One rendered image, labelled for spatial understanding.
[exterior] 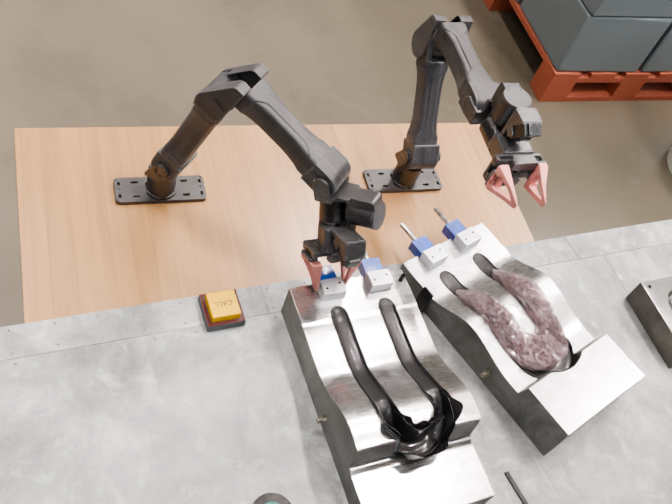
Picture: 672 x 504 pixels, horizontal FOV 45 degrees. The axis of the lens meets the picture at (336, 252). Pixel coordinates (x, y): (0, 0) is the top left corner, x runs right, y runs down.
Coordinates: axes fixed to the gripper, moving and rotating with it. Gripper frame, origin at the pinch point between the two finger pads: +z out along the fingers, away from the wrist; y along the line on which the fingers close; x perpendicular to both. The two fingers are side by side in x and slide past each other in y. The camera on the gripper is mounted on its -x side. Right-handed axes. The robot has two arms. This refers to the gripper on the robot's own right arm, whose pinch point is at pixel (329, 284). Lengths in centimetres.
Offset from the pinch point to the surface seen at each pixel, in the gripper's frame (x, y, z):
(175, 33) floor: 203, 19, -12
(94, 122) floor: 162, -22, 11
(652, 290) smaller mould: -10, 80, 10
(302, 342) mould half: -5.7, -8.1, 8.9
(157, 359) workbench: 1.7, -35.5, 11.3
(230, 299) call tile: 7.2, -18.9, 3.9
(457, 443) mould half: -30.1, 14.7, 22.2
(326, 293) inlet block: -2.8, -2.0, 0.4
